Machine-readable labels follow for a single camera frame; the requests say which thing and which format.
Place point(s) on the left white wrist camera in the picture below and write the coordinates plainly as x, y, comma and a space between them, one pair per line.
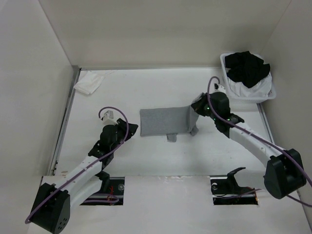
108, 118

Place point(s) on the white plastic basket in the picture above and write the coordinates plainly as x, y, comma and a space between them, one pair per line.
236, 99

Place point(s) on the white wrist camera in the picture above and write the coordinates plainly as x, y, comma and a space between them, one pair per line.
219, 88
108, 118

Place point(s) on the grey tank top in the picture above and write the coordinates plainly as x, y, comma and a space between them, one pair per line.
168, 122

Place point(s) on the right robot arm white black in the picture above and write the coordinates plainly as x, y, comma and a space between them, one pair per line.
284, 168

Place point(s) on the black tank top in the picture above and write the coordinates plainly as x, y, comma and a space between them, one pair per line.
246, 68

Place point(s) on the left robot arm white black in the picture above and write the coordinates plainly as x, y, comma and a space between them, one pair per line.
54, 202

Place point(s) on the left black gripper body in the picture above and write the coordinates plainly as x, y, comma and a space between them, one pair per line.
114, 145

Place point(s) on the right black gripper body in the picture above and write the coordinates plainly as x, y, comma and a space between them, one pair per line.
213, 117

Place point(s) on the white tank top in basket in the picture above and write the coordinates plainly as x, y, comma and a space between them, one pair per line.
260, 90

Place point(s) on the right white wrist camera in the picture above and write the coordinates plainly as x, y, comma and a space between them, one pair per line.
219, 88

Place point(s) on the folded white tank top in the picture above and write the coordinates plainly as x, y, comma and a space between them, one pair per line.
90, 82

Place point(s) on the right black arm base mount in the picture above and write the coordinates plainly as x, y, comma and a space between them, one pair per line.
226, 190

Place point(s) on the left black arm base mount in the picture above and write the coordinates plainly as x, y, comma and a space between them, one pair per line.
111, 192

